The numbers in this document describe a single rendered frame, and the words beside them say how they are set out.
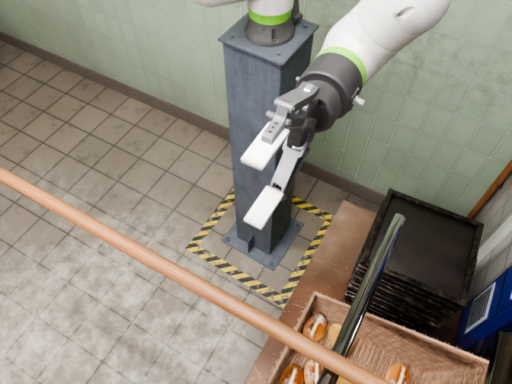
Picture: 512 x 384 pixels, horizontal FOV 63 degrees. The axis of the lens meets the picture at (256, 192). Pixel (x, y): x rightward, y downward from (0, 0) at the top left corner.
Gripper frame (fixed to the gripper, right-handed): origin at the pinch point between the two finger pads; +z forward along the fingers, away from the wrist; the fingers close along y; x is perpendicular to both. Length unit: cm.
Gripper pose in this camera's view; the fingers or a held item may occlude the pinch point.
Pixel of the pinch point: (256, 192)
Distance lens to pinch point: 54.4
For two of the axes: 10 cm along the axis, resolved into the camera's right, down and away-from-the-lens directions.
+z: -5.0, 7.1, -5.0
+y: 0.0, 5.7, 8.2
